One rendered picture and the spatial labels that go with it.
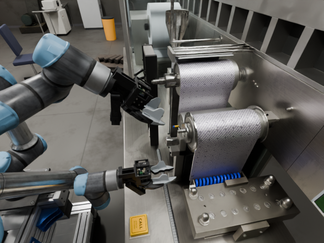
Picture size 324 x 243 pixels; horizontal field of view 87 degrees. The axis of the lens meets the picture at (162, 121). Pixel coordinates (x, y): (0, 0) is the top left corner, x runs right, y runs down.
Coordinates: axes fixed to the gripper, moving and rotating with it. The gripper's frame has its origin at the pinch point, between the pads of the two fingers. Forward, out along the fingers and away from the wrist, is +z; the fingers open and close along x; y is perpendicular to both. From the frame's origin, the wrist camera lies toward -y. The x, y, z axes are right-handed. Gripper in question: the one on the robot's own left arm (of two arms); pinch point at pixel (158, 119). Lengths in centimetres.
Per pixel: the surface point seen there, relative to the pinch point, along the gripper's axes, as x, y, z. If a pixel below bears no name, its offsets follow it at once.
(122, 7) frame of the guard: 97, 9, -19
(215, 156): -5.4, 0.5, 26.8
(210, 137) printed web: -5.0, 6.4, 16.8
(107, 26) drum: 595, -116, 1
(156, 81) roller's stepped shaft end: 24.7, 2.4, 1.7
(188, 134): -2.2, 1.8, 11.6
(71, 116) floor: 190, -174, 1
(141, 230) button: -17.8, -37.8, 18.6
